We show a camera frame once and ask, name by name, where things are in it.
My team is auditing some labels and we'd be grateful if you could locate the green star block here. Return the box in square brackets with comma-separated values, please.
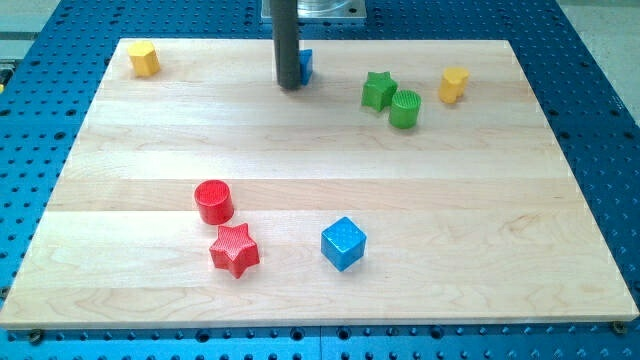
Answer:
[361, 72, 398, 112]

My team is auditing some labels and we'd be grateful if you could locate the red star block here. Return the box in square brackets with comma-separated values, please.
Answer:
[209, 223, 260, 279]

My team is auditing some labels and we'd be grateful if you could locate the blue triangle block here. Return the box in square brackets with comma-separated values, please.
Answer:
[299, 49, 313, 86]

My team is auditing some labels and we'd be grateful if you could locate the blue cube block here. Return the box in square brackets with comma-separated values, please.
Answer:
[321, 217, 367, 272]

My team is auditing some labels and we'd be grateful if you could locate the light wooden board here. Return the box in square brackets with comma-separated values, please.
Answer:
[1, 39, 638, 330]

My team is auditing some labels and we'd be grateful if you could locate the red cylinder block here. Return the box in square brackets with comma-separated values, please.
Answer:
[194, 180, 234, 225]

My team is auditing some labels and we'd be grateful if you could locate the green cylinder block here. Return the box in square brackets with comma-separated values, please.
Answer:
[389, 90, 422, 129]

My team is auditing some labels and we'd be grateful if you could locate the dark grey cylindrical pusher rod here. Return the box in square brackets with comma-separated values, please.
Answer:
[271, 0, 301, 90]

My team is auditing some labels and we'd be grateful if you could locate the yellow hexagon block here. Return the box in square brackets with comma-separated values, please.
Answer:
[127, 40, 161, 77]

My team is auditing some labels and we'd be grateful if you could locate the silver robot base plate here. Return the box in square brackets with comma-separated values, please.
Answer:
[260, 0, 367, 21]

